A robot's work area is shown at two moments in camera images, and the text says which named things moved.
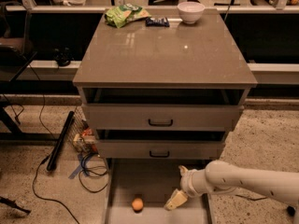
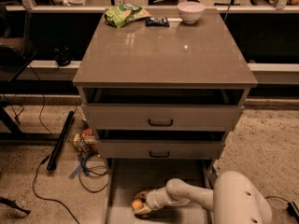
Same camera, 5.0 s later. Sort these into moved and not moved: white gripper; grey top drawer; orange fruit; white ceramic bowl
Moved: white gripper
Not moved: grey top drawer; white ceramic bowl; orange fruit
